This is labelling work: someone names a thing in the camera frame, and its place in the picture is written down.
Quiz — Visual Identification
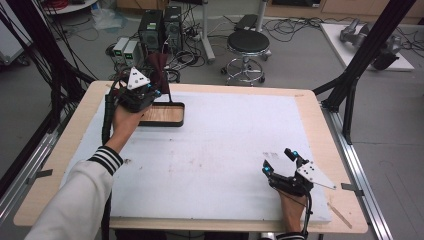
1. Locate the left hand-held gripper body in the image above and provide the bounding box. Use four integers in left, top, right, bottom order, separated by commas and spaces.
114, 65, 157, 114

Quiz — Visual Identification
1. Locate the wooden table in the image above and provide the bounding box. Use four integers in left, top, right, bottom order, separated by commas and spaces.
13, 79, 370, 235

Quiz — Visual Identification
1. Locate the tangle of floor cables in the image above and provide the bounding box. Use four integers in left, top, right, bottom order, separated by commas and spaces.
261, 15, 354, 44

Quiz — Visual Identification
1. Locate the large black computer tower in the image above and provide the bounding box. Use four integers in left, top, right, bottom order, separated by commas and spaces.
137, 9, 165, 54

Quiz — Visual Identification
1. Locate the black rack with wooden tray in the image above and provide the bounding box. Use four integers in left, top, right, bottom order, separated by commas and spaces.
136, 64, 186, 128

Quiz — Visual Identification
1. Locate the flat black floor device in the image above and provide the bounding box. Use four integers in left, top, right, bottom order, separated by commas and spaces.
234, 13, 260, 33

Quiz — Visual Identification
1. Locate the white foam mat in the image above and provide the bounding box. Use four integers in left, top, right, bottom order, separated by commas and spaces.
59, 90, 333, 225

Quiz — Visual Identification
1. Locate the aluminium rail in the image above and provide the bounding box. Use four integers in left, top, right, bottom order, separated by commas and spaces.
320, 101, 395, 240
0, 109, 66, 221

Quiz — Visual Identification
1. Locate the black frame with cables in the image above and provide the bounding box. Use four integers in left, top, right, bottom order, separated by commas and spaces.
0, 0, 98, 135

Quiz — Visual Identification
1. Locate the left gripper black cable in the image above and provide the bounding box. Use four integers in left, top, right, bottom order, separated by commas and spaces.
100, 77, 118, 240

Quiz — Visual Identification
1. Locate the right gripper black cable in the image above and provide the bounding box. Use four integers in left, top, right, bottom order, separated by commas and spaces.
301, 193, 314, 240

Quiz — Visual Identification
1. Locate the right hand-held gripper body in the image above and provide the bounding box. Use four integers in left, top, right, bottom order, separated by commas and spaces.
268, 160, 338, 198

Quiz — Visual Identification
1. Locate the grey robot part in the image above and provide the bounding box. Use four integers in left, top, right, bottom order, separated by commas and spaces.
339, 17, 404, 71

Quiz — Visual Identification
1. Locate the black round stool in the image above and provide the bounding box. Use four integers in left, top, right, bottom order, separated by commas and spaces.
219, 29, 273, 87

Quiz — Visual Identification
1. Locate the round white table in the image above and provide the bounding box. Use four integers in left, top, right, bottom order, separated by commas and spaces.
42, 0, 100, 16

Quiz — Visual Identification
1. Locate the grey metal bracket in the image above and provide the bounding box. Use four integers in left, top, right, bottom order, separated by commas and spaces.
340, 182, 365, 197
25, 168, 54, 185

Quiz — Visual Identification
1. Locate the white desk leg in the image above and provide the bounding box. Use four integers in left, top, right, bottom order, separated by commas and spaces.
199, 0, 217, 65

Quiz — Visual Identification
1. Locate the thin wooden stick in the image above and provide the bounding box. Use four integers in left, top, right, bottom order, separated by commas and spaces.
327, 202, 353, 230

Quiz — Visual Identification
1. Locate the person's right hand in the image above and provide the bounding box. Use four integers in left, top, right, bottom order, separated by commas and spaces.
278, 192, 308, 234

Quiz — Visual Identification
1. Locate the white power supply box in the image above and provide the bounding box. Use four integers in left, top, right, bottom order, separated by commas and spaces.
112, 36, 131, 64
123, 39, 141, 67

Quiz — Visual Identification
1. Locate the black metal frame strut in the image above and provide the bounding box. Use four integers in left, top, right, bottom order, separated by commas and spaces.
312, 0, 418, 146

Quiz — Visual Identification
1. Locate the person's left hand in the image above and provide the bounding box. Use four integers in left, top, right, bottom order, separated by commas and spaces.
111, 104, 152, 145

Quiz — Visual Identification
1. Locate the clear plastic bag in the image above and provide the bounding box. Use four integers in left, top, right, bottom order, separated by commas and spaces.
91, 7, 128, 32

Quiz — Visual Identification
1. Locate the slim black computer tower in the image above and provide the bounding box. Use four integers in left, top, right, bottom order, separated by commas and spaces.
163, 5, 184, 52

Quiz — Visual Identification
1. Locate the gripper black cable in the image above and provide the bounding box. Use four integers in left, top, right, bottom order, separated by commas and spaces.
100, 77, 118, 240
301, 193, 314, 240

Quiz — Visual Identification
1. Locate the white floor board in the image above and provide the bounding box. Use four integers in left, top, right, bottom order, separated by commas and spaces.
319, 22, 416, 73

